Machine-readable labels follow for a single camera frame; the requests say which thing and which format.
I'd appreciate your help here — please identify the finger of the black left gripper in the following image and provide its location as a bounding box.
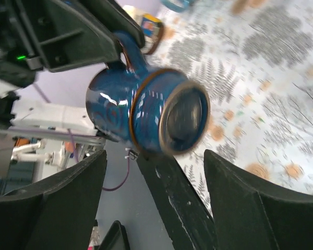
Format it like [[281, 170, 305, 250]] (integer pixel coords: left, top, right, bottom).
[[86, 0, 145, 48]]

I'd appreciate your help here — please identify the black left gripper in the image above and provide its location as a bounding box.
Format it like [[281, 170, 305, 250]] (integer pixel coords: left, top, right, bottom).
[[0, 1, 120, 88]]

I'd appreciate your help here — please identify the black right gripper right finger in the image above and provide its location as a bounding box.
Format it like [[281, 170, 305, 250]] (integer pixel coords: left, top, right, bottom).
[[204, 149, 313, 249]]

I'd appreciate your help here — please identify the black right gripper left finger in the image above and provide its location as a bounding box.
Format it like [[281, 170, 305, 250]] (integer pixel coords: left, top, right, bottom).
[[0, 151, 107, 249]]

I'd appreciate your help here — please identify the blue mug yellow inside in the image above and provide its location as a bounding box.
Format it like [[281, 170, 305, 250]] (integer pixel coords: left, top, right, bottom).
[[161, 0, 196, 13]]

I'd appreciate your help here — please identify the navy blue mug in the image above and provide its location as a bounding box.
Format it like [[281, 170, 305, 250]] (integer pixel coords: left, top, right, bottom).
[[86, 32, 210, 155]]

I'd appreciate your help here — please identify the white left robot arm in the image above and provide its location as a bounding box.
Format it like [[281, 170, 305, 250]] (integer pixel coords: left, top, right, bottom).
[[0, 1, 145, 136]]

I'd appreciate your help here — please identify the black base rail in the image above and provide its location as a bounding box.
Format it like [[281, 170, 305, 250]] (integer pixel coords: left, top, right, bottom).
[[137, 155, 218, 250]]

